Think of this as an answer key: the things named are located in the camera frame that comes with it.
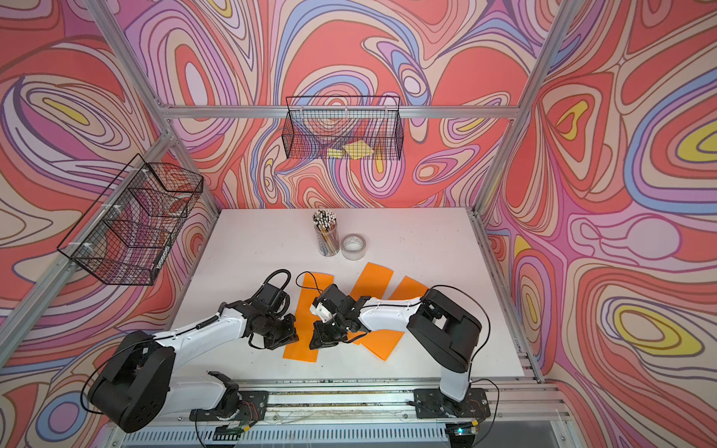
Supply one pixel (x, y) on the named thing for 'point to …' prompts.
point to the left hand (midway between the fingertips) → (303, 339)
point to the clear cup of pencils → (327, 230)
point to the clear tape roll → (353, 246)
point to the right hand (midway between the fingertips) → (315, 354)
